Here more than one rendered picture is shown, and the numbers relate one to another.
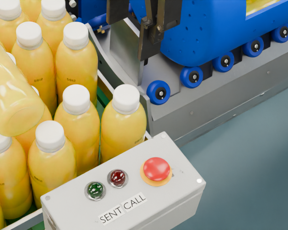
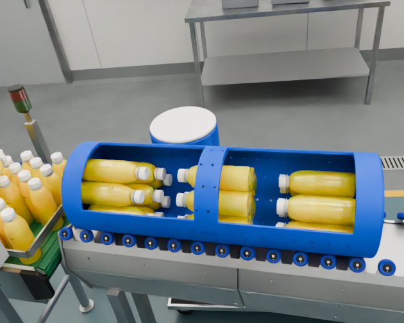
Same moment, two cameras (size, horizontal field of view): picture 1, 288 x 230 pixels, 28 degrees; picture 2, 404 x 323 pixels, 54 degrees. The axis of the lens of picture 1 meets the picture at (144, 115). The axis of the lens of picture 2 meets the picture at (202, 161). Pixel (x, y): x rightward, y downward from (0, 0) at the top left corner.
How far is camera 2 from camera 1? 1.21 m
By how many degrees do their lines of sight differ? 43
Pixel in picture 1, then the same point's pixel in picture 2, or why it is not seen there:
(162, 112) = (68, 246)
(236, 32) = (78, 215)
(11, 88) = not seen: outside the picture
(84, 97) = not seen: outside the picture
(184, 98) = (83, 246)
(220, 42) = (69, 216)
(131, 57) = not seen: hidden behind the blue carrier
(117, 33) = not seen: hidden behind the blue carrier
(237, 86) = (121, 261)
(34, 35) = (21, 175)
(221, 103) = (109, 265)
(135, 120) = (6, 226)
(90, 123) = not seen: outside the picture
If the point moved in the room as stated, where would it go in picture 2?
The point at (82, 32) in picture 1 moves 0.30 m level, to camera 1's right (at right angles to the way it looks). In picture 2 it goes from (33, 182) to (65, 232)
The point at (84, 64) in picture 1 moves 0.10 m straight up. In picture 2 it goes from (33, 198) to (21, 174)
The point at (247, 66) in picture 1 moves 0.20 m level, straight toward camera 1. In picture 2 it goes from (126, 251) to (63, 274)
